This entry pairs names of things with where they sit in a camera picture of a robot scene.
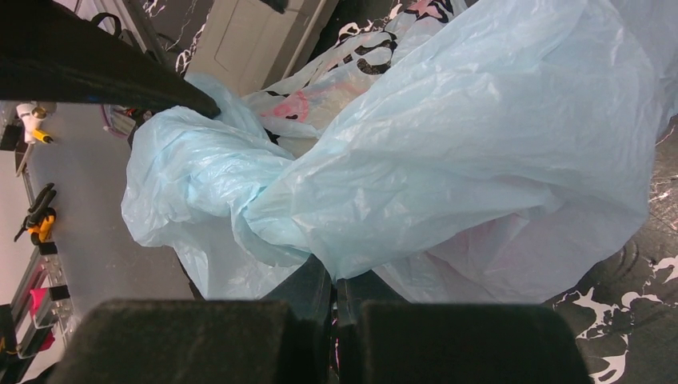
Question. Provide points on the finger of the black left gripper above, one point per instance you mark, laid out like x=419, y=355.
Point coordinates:
x=49, y=54

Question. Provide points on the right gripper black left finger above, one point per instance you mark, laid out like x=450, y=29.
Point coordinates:
x=281, y=338

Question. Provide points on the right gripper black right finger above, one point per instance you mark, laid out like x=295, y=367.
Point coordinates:
x=385, y=339

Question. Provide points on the light blue plastic bag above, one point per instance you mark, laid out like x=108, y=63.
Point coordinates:
x=485, y=153

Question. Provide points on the white yellow tool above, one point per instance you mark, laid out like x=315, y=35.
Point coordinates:
x=32, y=115

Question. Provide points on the yellow black pliers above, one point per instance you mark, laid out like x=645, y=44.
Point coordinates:
x=40, y=218

